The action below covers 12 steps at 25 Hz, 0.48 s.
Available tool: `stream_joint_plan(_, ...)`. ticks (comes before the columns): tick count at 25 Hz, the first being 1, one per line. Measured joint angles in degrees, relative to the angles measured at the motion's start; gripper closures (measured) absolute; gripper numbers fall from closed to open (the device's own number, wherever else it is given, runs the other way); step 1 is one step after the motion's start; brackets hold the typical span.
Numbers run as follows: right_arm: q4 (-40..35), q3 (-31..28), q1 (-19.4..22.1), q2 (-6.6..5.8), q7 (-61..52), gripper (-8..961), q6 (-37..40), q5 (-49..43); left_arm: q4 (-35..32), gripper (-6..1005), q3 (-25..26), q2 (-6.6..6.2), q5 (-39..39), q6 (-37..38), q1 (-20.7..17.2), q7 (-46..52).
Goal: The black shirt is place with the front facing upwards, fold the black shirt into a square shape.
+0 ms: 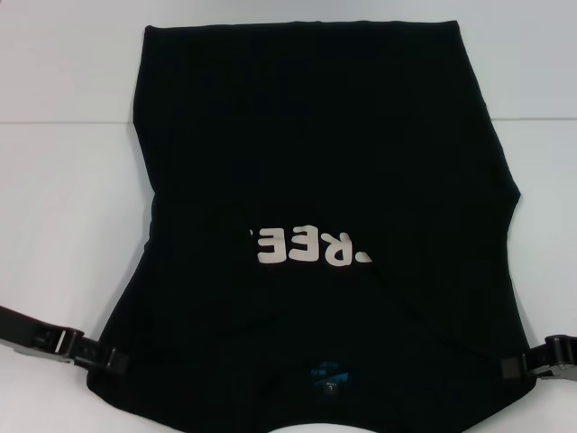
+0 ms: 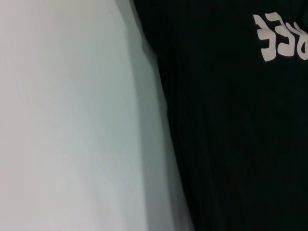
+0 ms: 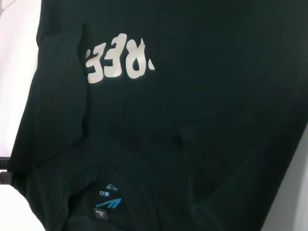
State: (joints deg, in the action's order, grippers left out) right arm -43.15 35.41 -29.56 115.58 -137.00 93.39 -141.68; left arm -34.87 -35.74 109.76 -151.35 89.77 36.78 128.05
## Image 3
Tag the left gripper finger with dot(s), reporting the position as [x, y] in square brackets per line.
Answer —
[4, 163]
[5, 178]

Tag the black shirt with white print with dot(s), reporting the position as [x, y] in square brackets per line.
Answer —
[168, 115]

